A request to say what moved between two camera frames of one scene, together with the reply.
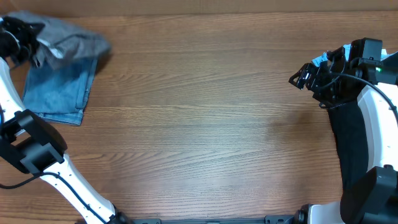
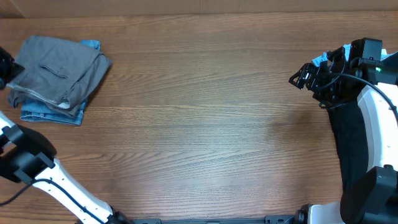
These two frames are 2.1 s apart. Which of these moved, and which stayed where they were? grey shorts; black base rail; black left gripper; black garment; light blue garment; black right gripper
Moved: black left gripper; grey shorts
Stayed: black garment; light blue garment; black base rail; black right gripper
